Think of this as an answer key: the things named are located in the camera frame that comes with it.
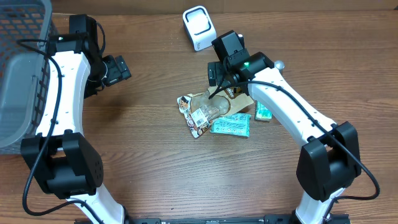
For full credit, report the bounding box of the brown snack bag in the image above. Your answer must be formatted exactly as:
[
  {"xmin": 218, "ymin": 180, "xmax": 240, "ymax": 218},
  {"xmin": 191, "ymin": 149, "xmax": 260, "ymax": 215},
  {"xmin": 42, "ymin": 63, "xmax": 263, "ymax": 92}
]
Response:
[{"xmin": 177, "ymin": 86, "xmax": 254, "ymax": 139}]

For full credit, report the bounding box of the teal snack packet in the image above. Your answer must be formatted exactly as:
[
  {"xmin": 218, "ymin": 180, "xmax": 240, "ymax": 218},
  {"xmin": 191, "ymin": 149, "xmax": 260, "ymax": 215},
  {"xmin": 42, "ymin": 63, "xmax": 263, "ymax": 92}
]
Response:
[{"xmin": 210, "ymin": 113, "xmax": 251, "ymax": 138}]

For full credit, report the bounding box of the teal tissue pack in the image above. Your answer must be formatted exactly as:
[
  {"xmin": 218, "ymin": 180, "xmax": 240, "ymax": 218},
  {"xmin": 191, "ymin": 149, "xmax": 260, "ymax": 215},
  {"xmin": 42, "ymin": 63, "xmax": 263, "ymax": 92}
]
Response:
[{"xmin": 254, "ymin": 101, "xmax": 272, "ymax": 121}]

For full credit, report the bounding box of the yellow liquid bottle silver cap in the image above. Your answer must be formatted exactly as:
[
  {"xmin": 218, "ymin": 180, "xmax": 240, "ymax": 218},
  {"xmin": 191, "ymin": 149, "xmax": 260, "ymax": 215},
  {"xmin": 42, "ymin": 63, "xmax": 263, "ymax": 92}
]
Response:
[{"xmin": 274, "ymin": 60, "xmax": 285, "ymax": 74}]

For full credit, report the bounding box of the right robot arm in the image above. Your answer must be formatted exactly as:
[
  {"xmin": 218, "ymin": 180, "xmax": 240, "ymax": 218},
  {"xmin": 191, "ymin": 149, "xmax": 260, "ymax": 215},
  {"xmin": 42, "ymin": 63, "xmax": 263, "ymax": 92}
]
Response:
[{"xmin": 208, "ymin": 30, "xmax": 361, "ymax": 223}]

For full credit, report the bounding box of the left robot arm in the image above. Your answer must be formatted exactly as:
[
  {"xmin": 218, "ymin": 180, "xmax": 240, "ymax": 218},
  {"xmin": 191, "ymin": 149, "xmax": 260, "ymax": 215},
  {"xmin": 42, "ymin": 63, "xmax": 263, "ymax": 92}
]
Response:
[{"xmin": 21, "ymin": 14, "xmax": 132, "ymax": 223}]

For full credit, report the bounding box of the white barcode scanner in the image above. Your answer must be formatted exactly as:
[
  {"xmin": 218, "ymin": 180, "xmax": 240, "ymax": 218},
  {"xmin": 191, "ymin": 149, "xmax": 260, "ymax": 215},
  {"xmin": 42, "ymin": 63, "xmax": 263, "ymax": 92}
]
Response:
[{"xmin": 182, "ymin": 6, "xmax": 216, "ymax": 52}]

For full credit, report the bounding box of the grey plastic mesh basket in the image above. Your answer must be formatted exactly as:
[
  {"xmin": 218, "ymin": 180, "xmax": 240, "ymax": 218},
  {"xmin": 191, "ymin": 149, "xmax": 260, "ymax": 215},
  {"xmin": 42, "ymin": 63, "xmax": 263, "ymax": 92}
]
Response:
[{"xmin": 1, "ymin": 0, "xmax": 57, "ymax": 154}]

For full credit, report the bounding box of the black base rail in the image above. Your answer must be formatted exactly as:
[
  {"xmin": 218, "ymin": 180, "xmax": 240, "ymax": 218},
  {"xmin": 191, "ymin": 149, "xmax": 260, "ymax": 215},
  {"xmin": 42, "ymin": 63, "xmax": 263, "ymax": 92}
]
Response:
[{"xmin": 74, "ymin": 213, "xmax": 352, "ymax": 224}]

